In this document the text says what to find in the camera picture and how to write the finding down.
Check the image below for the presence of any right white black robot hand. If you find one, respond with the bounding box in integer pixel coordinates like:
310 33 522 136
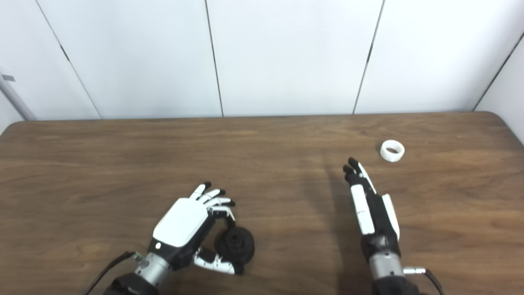
343 157 401 261

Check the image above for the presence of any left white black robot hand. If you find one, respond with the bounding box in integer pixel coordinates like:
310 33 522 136
147 182 245 275

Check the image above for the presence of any round black part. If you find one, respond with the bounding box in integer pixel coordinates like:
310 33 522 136
214 226 255 266

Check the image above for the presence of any white ring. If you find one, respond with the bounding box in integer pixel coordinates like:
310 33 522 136
379 140 406 163

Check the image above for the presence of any grey metal pole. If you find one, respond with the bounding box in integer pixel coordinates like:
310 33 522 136
0 73 38 122

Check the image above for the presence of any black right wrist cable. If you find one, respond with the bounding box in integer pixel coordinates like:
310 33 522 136
403 266 445 295

